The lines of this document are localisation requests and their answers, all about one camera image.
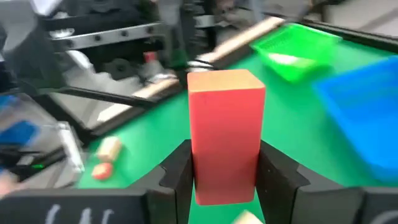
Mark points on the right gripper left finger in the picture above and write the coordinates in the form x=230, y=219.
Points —
x=168, y=186

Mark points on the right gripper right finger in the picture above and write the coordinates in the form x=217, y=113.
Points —
x=286, y=193

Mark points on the red arch block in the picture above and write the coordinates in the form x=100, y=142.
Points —
x=102, y=171

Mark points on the red rectangular block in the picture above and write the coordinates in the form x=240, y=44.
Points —
x=225, y=133

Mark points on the long natural wood block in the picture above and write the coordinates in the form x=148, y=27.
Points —
x=108, y=148

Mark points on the blue slotted plastic basket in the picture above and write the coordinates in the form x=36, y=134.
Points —
x=367, y=118

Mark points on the black tripod bar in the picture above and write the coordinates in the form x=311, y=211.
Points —
x=102, y=97

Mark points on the green slotted plastic basket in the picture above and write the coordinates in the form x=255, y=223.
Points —
x=295, y=46

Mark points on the black table frame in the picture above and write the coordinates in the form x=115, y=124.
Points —
x=109, y=124

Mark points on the aluminium rail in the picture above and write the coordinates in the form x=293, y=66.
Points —
x=105, y=36

